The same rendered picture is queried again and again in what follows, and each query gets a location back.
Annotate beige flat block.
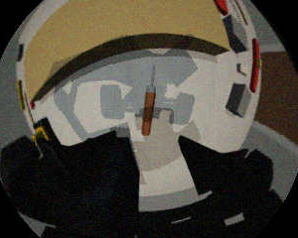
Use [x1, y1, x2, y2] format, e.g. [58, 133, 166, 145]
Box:
[236, 63, 248, 75]

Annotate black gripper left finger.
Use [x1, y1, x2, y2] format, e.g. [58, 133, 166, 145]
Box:
[35, 130, 117, 197]

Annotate red flat bar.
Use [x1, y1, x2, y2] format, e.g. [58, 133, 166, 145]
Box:
[248, 39, 261, 94]
[213, 0, 228, 16]

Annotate brown wooden-handled awl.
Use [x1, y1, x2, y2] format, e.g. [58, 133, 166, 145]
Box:
[141, 64, 156, 136]

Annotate yellow flat bar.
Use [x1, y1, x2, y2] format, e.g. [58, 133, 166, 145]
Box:
[17, 79, 26, 111]

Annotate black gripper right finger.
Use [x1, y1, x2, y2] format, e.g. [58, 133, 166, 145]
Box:
[178, 136, 248, 195]

